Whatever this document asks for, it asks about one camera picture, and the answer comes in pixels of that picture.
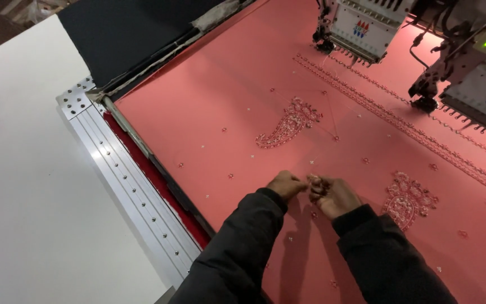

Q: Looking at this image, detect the person's right hand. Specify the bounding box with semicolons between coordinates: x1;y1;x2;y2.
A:
308;174;363;221

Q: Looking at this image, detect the person's left hand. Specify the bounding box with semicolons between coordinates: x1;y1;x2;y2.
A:
267;170;310;202

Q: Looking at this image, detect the pink embroidered fabric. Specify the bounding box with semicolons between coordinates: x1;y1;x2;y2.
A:
114;0;486;304

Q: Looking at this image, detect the red fabric strip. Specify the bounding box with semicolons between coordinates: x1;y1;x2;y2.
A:
103;111;211;250

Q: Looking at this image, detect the white embroidery machine head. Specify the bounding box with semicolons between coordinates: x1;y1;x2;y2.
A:
408;0;486;138
312;0;412;68

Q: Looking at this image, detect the black fabric sheet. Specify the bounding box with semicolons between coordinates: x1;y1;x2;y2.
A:
57;0;256;101

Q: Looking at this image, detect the silver aluminium frame rail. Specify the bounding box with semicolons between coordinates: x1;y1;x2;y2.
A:
56;76;202;289

